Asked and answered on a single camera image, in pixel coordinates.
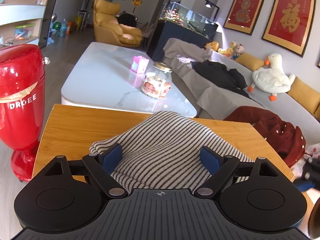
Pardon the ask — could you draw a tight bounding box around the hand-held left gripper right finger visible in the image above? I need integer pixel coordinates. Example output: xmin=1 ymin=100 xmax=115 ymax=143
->
xmin=194 ymin=146 xmax=284 ymax=199

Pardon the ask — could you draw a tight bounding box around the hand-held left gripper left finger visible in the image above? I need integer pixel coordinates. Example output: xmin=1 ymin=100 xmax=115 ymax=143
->
xmin=37 ymin=143 xmax=128 ymax=198

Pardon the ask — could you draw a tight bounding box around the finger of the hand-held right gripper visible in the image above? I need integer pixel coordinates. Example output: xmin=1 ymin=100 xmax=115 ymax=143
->
xmin=297 ymin=155 xmax=320 ymax=191

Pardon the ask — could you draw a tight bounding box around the striped knit garment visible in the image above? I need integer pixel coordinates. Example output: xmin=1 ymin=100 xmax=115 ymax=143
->
xmin=89 ymin=111 xmax=255 ymax=189

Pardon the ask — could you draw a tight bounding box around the white dotted cloth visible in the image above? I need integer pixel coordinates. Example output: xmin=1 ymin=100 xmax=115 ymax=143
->
xmin=304 ymin=142 xmax=320 ymax=158

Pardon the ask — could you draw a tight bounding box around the red fleece jacket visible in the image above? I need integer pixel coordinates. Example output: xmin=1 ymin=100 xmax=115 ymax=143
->
xmin=224 ymin=106 xmax=307 ymax=168

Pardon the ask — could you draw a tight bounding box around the beige sofa cover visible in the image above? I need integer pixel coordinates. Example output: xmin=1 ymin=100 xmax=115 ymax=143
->
xmin=162 ymin=38 xmax=265 ymax=120

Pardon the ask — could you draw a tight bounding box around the yellow cushion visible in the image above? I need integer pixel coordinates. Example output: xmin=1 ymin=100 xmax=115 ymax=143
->
xmin=235 ymin=53 xmax=265 ymax=72
xmin=287 ymin=76 xmax=320 ymax=120

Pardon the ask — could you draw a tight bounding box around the white coffee table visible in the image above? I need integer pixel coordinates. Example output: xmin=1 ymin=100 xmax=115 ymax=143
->
xmin=61 ymin=42 xmax=198 ymax=118

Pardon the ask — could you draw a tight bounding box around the grey sofa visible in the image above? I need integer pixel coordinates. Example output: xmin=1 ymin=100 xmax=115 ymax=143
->
xmin=162 ymin=37 xmax=320 ymax=155

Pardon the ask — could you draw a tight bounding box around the glass snack jar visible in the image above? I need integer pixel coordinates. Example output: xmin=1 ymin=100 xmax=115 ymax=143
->
xmin=141 ymin=62 xmax=173 ymax=99

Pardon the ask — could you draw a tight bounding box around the black jacket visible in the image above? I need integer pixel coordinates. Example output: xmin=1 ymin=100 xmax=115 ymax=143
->
xmin=191 ymin=60 xmax=252 ymax=98

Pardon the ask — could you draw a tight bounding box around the pink toy box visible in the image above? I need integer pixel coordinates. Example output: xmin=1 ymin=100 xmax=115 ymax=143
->
xmin=129 ymin=56 xmax=149 ymax=73

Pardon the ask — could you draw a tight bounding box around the white goose plush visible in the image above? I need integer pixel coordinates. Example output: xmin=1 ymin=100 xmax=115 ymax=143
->
xmin=248 ymin=53 xmax=296 ymax=102

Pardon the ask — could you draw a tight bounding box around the small yellow duck plush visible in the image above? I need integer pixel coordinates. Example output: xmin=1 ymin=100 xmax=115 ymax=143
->
xmin=217 ymin=40 xmax=237 ymax=57

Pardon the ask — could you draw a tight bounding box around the pink pig doll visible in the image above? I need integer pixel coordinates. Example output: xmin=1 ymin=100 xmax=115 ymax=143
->
xmin=234 ymin=44 xmax=245 ymax=60

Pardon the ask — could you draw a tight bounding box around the yellow plush toy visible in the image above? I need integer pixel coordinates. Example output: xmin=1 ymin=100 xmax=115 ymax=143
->
xmin=204 ymin=41 xmax=220 ymax=51

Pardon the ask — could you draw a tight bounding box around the red glossy appliance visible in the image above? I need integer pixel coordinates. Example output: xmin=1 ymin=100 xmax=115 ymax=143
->
xmin=0 ymin=44 xmax=50 ymax=182

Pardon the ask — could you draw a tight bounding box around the dark fish tank cabinet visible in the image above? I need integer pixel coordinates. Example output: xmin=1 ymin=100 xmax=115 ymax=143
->
xmin=152 ymin=20 xmax=218 ymax=62

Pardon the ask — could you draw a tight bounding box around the yellow lounge chair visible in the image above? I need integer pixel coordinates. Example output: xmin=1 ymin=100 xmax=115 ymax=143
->
xmin=93 ymin=0 xmax=143 ymax=47

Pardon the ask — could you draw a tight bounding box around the black bag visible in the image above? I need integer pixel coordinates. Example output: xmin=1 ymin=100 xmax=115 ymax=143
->
xmin=117 ymin=12 xmax=138 ymax=28

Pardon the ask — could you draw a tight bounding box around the blue water bottle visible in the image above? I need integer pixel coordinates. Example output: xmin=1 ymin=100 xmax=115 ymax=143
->
xmin=59 ymin=19 xmax=68 ymax=37

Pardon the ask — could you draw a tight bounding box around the silver robot toy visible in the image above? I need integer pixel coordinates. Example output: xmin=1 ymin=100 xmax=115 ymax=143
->
xmin=49 ymin=15 xmax=57 ymax=44

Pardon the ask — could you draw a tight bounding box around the glass fish tank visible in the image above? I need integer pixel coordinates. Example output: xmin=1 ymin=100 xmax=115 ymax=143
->
xmin=159 ymin=2 xmax=218 ymax=39

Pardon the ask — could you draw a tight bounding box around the clear box green lid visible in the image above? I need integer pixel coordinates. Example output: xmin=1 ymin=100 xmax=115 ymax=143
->
xmin=14 ymin=23 xmax=35 ymax=38

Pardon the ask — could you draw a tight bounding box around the red framed calligraphy picture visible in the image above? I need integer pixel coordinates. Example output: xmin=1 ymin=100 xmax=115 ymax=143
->
xmin=262 ymin=0 xmax=317 ymax=58

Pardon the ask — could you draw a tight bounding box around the red framed picture gold pattern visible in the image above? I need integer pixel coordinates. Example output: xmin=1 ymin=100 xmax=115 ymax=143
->
xmin=223 ymin=0 xmax=268 ymax=36

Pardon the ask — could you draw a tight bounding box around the black lamp frame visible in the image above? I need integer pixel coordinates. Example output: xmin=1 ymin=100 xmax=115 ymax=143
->
xmin=172 ymin=0 xmax=220 ymax=23

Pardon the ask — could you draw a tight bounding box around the wall media cabinet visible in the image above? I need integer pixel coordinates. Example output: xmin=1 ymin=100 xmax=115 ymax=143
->
xmin=0 ymin=0 xmax=54 ymax=48

